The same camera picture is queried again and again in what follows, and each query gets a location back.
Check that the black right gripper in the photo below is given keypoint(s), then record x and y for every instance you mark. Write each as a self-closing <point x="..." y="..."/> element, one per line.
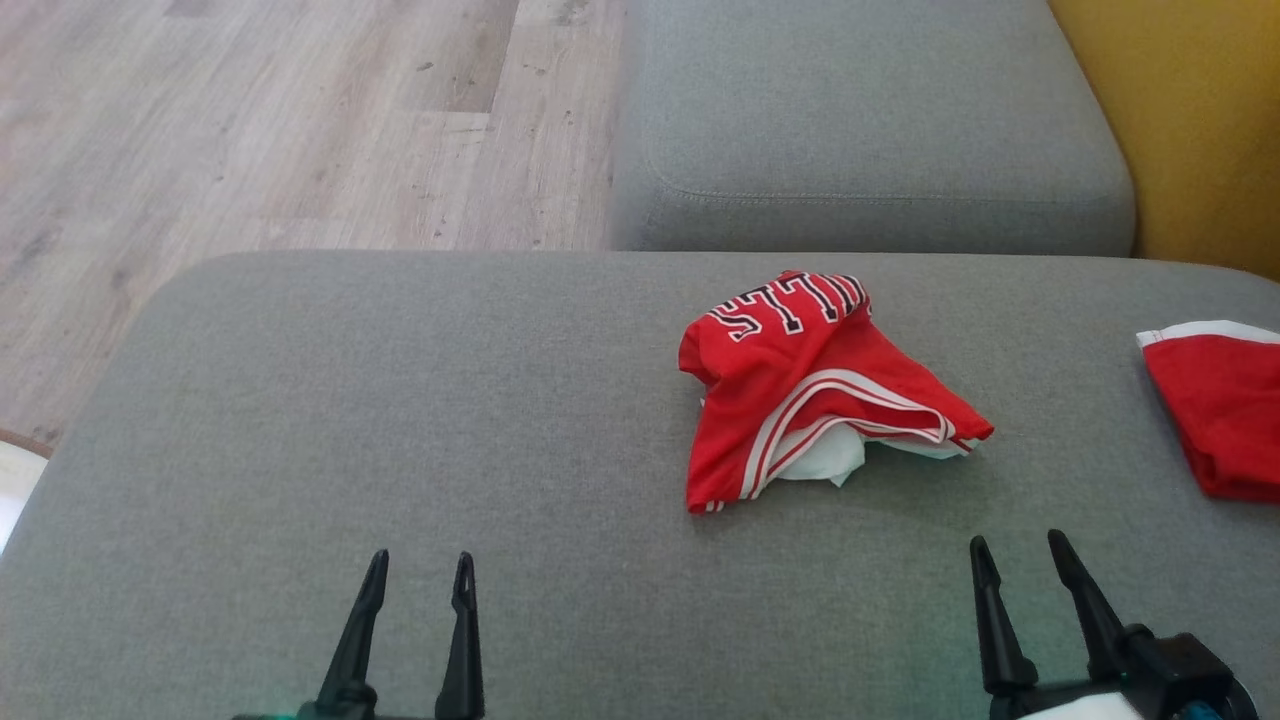
<point x="1180" y="675"/>

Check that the teal black left gripper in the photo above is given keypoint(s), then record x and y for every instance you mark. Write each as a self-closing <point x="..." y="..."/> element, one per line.
<point x="300" y="715"/>

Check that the red white-striped shorts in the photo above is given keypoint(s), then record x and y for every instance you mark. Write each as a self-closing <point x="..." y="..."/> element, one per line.
<point x="1230" y="410"/>

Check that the red lettered basketball jersey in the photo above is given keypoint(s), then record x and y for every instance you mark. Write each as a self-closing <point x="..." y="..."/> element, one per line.
<point x="790" y="390"/>

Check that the large grey sofa chaise cushion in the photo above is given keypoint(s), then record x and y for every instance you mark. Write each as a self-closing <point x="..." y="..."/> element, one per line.
<point x="500" y="450"/>

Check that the long yellow sofa backrest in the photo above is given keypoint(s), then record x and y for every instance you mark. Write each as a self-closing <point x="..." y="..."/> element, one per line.
<point x="1190" y="120"/>

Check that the grey sofa seat cushion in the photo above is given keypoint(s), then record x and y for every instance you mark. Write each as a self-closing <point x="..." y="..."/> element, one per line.
<point x="860" y="110"/>

